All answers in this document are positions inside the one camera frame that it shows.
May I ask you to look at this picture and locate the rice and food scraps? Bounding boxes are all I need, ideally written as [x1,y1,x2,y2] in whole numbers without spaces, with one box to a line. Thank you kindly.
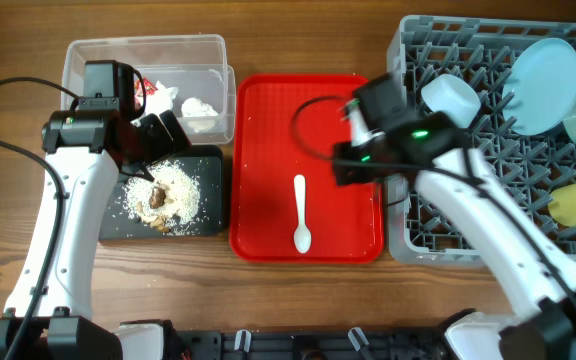
[114,160,202,236]

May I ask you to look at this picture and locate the white napkin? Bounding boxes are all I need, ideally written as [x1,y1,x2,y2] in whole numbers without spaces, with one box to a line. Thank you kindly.
[181,97,218,133]

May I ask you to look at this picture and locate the light blue bowl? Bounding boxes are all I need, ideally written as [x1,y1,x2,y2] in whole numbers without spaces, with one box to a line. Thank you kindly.
[421,74,481,128]

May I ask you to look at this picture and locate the white plastic spoon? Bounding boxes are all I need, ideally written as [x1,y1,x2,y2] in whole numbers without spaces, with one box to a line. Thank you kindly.
[293,174,312,254]

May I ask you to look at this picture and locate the light blue plate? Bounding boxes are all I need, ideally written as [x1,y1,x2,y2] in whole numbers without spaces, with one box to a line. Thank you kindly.
[502,38,576,136]

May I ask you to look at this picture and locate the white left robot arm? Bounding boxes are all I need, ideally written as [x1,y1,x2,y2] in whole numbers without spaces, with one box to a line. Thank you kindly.
[0,60,190,359]

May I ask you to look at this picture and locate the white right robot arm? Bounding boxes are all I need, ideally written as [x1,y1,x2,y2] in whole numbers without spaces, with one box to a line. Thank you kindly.
[333,74,576,359]

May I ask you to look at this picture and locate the black food waste tray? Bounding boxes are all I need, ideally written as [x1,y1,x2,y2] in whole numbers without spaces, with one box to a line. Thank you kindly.
[99,145,224,241]

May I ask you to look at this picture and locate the clear plastic waste bin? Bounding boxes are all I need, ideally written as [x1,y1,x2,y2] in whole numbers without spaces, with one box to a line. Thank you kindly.
[62,34,236,145]

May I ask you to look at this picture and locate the grey dishwasher rack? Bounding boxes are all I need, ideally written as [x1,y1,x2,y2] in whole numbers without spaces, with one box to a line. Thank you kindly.
[387,15,576,260]

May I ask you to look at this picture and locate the crumpled white tissue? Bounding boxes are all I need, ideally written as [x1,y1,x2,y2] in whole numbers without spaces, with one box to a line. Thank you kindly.
[144,81,179,115]

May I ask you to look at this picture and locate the red snack wrapper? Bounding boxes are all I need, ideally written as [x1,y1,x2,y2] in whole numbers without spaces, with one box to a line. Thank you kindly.
[134,78,157,108]

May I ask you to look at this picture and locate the red serving tray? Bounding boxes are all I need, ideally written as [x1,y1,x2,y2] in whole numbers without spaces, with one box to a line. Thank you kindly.
[229,74,384,264]

